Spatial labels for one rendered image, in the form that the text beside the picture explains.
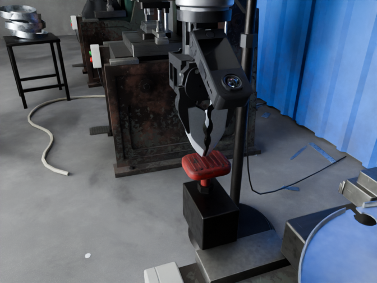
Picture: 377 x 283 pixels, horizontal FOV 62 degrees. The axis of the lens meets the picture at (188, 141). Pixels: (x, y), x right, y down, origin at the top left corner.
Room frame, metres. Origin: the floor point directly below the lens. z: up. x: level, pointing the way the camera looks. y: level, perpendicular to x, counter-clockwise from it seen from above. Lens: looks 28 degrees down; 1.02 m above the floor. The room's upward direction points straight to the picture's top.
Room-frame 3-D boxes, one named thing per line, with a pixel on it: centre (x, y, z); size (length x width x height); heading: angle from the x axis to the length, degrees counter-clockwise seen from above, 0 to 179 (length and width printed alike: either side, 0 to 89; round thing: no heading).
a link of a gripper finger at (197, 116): (0.44, 0.00, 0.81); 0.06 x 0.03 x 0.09; 19
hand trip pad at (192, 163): (0.42, -0.03, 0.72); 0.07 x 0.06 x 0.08; 109
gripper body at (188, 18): (0.44, -0.02, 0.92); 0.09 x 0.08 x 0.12; 19
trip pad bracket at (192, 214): (0.40, -0.03, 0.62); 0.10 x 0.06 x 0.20; 19
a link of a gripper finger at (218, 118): (0.45, -0.03, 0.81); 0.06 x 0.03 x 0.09; 19
